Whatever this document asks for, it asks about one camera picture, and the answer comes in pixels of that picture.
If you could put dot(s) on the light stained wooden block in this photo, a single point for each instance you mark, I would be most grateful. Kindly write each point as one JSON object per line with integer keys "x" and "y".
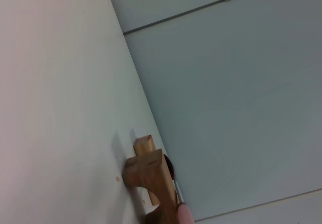
{"x": 144, "y": 146}

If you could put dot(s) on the brown arched wooden block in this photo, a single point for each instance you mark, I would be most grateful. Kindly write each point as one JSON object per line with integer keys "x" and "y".
{"x": 156, "y": 173}

